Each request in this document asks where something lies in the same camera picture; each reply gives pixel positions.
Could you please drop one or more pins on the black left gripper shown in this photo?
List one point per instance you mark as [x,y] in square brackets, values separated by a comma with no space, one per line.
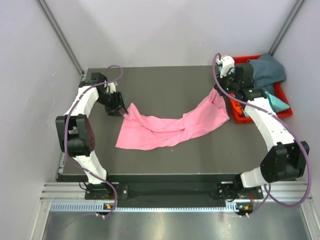
[118,102]

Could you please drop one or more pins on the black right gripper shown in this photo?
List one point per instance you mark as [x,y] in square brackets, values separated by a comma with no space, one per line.
[220,80]

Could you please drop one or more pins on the pink t shirt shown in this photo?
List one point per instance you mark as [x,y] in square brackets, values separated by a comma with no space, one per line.
[140,132]

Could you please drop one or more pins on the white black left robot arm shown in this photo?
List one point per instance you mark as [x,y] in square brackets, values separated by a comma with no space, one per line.
[76,137]

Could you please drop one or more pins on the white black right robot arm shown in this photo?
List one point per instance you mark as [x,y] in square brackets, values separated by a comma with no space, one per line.
[286,156]

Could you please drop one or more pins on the orange t shirt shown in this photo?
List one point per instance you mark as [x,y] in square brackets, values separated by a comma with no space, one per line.
[237,107]

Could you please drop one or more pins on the grey blue t shirt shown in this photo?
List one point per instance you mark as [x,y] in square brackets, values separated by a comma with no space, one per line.
[266,72]

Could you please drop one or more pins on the red plastic bin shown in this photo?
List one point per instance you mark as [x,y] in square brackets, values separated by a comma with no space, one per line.
[278,92]

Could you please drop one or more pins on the teal t shirt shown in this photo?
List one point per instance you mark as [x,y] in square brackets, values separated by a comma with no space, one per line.
[276,104]

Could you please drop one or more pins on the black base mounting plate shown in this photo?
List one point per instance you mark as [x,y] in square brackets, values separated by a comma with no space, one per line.
[211,190]

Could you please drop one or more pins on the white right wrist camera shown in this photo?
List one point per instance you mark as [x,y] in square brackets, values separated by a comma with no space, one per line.
[226,65]

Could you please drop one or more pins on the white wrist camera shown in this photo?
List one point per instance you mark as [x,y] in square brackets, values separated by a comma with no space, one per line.
[112,87]
[226,65]

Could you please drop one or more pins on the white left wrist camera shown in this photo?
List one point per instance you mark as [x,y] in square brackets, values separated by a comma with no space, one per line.
[112,87]

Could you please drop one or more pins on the right aluminium corner post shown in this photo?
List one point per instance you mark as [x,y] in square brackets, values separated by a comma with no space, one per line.
[293,13]

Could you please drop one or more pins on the aluminium corner post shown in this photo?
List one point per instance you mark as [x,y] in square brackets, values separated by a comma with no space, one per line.
[43,5]
[293,13]

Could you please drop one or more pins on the slotted cable duct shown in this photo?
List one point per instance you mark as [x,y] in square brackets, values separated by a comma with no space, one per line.
[102,207]

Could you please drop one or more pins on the aluminium frame rail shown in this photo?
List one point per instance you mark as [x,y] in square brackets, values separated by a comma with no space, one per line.
[285,191]

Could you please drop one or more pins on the left aluminium corner post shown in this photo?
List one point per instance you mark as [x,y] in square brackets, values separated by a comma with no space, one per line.
[43,5]

